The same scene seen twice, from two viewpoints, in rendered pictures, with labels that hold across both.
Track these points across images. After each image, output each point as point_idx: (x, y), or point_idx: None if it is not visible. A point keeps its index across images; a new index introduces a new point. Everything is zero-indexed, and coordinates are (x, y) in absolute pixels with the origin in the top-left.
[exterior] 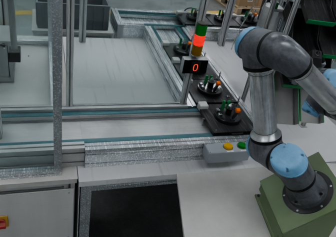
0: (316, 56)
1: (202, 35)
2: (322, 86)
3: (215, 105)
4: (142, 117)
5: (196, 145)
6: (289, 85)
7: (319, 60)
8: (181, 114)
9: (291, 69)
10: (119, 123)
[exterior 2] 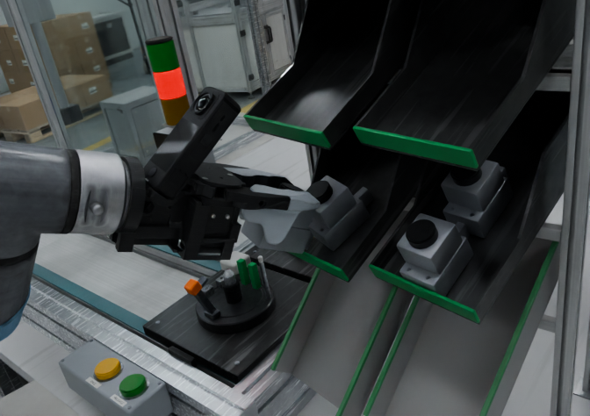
0: (195, 114)
1: (155, 69)
2: None
3: (267, 273)
4: (147, 253)
5: (84, 336)
6: None
7: (190, 131)
8: (199, 269)
9: None
10: (104, 250)
